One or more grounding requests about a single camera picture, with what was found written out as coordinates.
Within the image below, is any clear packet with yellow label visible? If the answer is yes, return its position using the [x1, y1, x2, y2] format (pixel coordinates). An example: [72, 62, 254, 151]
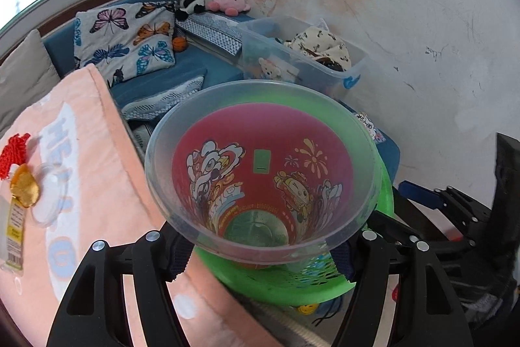
[0, 196, 28, 272]

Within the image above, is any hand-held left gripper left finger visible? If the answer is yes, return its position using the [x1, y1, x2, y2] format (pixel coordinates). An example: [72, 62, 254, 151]
[51, 225, 196, 347]

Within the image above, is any green plastic basket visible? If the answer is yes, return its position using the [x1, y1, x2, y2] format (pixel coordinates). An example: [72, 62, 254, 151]
[193, 156, 396, 307]

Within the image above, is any grey striped cloth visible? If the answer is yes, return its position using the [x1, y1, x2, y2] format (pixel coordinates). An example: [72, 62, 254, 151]
[121, 74, 206, 120]

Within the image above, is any small bear toy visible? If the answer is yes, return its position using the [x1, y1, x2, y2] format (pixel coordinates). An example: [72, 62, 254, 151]
[260, 58, 285, 81]

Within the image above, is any blue and white patterned cloth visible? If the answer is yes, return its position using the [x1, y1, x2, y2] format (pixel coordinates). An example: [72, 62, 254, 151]
[176, 11, 256, 57]

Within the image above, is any blue cushion with cartoon print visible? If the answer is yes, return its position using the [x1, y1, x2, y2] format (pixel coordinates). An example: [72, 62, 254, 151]
[339, 99, 401, 185]

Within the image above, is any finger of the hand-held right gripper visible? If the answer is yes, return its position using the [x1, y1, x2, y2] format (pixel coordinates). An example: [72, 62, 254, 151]
[399, 180, 477, 224]
[369, 210, 477, 256]

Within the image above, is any cream patterned cloth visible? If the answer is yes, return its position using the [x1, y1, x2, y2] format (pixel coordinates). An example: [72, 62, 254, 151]
[283, 26, 352, 71]

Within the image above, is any clear round plastic lid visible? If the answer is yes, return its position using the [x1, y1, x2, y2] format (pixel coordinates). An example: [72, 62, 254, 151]
[30, 163, 69, 228]

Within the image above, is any large butterfly print pillow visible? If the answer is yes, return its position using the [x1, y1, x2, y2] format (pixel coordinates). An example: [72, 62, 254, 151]
[73, 0, 177, 87]

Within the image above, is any red tassel gold ornament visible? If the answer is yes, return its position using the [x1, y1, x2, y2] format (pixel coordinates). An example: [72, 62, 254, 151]
[0, 132, 41, 207]

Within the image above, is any clear cup with red print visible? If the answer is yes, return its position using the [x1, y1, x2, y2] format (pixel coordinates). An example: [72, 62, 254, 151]
[144, 81, 383, 265]

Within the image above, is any blue sofa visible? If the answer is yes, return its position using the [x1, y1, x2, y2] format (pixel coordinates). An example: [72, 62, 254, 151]
[43, 0, 261, 128]

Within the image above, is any beige cushion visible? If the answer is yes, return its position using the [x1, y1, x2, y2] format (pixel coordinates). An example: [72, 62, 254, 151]
[0, 29, 61, 136]

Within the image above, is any clear plastic storage bin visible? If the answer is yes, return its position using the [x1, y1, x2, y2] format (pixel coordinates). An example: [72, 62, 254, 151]
[238, 16, 370, 100]

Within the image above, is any dark cloth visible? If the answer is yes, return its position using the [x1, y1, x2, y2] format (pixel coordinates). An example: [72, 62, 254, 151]
[447, 278, 520, 335]

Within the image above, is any pink round plush toy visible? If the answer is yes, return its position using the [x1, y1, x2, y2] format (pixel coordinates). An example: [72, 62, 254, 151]
[209, 0, 252, 16]

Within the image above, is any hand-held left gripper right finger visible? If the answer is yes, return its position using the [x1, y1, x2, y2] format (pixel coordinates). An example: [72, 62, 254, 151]
[331, 230, 475, 347]

